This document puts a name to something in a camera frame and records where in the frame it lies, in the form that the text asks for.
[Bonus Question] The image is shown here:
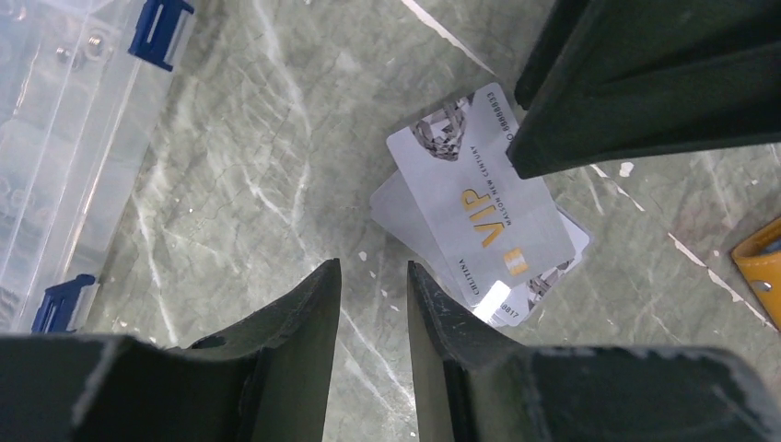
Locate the orange leather card holder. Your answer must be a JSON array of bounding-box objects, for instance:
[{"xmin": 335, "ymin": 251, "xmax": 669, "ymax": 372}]
[{"xmin": 730, "ymin": 217, "xmax": 780, "ymax": 330}]

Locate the silver VIP card bottom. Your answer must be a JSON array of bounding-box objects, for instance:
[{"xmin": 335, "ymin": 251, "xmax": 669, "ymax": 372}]
[{"xmin": 369, "ymin": 172, "xmax": 591, "ymax": 328}]

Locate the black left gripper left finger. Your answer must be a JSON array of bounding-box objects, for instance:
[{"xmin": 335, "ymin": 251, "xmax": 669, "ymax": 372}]
[{"xmin": 1, "ymin": 259, "xmax": 342, "ymax": 441}]

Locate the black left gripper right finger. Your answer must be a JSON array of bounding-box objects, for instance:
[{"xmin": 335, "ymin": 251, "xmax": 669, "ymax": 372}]
[{"xmin": 407, "ymin": 262, "xmax": 780, "ymax": 441}]

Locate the silver VIP card top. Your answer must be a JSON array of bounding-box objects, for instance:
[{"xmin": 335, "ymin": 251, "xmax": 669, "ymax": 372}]
[{"xmin": 386, "ymin": 83, "xmax": 576, "ymax": 306}]

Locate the silver vip card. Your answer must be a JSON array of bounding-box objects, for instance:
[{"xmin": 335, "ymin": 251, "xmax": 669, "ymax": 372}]
[
  {"xmin": 369, "ymin": 172, "xmax": 591, "ymax": 328},
  {"xmin": 386, "ymin": 83, "xmax": 576, "ymax": 306}
]

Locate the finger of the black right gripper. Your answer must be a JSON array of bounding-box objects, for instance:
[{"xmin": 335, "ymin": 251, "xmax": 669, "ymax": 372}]
[{"xmin": 507, "ymin": 1, "xmax": 780, "ymax": 179}]

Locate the clear plastic organizer box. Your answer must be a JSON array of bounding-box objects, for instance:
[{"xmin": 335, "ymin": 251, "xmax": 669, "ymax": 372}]
[{"xmin": 1, "ymin": 0, "xmax": 196, "ymax": 333}]

